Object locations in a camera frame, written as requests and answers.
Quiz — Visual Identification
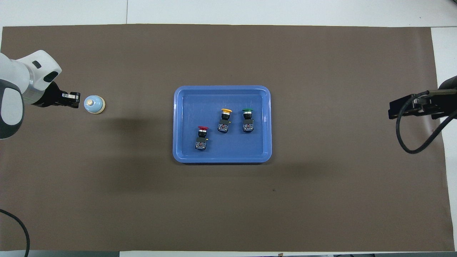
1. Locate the light blue desk bell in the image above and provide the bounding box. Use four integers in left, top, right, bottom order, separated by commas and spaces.
84, 95, 106, 115

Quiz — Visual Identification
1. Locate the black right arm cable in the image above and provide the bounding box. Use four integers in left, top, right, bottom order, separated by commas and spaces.
395, 89, 457, 155

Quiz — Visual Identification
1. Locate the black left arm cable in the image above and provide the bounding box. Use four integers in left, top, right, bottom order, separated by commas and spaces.
0, 209, 30, 257

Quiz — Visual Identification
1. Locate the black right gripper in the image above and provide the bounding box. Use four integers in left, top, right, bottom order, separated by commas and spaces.
388, 76, 457, 120

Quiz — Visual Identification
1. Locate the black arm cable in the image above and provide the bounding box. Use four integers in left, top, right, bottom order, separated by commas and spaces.
0, 209, 30, 257
395, 89, 457, 155

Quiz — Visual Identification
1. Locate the brown table mat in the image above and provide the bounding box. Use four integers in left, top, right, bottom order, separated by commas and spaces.
0, 24, 456, 252

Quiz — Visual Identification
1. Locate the yellow push button switch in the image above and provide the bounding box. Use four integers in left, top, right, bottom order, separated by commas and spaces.
217, 109, 233, 133

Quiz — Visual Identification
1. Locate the green push button switch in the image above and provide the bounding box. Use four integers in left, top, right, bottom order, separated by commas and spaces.
242, 108, 255, 133

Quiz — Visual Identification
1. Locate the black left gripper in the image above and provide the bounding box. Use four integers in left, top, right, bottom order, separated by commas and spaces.
31, 81, 81, 109

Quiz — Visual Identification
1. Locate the blue plastic tray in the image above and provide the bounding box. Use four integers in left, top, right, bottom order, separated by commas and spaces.
172, 85, 272, 164

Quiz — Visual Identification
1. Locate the red push button switch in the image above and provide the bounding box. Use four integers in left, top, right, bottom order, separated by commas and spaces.
195, 126, 209, 150

